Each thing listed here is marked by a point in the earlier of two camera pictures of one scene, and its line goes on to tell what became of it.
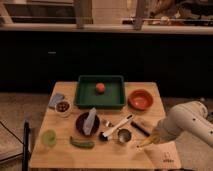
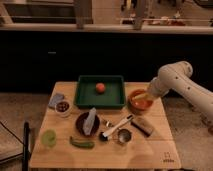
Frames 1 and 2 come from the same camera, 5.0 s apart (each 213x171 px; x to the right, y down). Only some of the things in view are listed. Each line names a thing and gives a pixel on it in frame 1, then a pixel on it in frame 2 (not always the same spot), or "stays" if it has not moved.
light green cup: x=48 y=137 stays
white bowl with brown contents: x=63 y=108 stays
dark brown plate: x=80 y=123 stays
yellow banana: x=154 y=138 -> x=140 y=97
